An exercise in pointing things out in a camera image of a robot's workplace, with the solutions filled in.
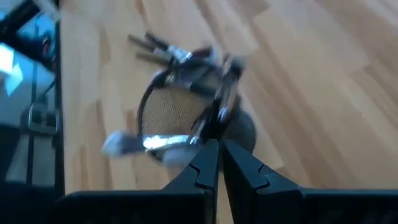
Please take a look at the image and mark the fan makeup brush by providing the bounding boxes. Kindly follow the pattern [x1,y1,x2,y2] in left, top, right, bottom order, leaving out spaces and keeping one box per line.
[101,129,206,158]

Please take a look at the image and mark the black aluminium table frame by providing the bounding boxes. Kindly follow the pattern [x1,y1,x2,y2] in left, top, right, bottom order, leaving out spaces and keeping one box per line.
[52,0,65,200]

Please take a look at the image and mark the grey metal bracket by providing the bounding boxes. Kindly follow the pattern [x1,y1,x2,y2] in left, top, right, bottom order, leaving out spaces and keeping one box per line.
[27,103,60,135]

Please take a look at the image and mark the long black makeup brush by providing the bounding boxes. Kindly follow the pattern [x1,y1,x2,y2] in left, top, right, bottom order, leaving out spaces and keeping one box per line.
[127,32,157,51]

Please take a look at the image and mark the black mesh pencil cup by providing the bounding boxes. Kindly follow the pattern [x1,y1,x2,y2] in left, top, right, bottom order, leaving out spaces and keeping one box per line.
[136,58,257,163]

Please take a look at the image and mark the thin black makeup brush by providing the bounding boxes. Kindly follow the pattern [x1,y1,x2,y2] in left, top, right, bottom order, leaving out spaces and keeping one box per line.
[135,50,170,65]

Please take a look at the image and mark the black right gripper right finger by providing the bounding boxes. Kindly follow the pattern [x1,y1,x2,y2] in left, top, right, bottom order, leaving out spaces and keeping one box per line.
[222,139,398,224]

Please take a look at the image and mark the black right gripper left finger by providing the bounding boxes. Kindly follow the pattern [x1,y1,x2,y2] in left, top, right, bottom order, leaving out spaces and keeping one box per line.
[51,139,220,224]

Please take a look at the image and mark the black handled makeup brush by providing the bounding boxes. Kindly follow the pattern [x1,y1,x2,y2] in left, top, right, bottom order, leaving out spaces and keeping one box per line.
[216,55,247,124]
[167,69,218,96]

